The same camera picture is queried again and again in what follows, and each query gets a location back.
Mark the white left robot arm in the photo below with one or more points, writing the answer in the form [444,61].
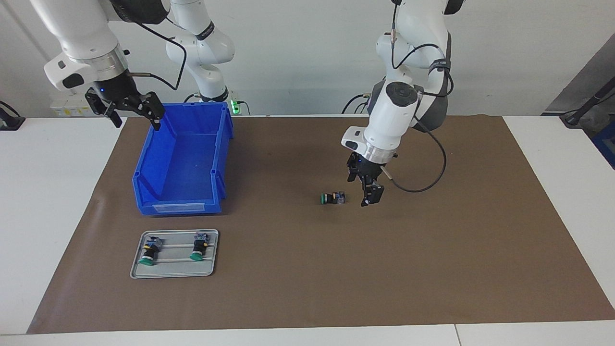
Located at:
[399,110]

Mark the green push button switch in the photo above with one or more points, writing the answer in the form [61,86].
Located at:
[149,252]
[331,198]

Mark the green push button white block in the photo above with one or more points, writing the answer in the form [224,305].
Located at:
[198,250]

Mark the blue plastic storage bin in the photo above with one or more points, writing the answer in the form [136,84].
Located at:
[185,163]

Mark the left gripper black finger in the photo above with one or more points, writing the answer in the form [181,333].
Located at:
[352,174]
[374,192]

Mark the white wall socket box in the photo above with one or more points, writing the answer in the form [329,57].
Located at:
[67,108]

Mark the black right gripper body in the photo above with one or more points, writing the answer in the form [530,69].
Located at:
[117,91]

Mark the black clamp mount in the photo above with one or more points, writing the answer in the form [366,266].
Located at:
[12,124]

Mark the brown table mat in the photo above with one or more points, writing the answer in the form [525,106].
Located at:
[384,269]

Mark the blue crate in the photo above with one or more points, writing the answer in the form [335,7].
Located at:
[606,144]

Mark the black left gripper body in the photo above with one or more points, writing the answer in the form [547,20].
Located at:
[367,170]

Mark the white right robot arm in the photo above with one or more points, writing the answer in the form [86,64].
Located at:
[72,29]

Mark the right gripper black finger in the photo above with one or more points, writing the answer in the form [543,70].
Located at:
[103,103]
[154,110]

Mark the black stand with base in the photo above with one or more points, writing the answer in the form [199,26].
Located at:
[574,117]

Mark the silver metal tray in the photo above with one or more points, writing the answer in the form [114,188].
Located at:
[178,269]

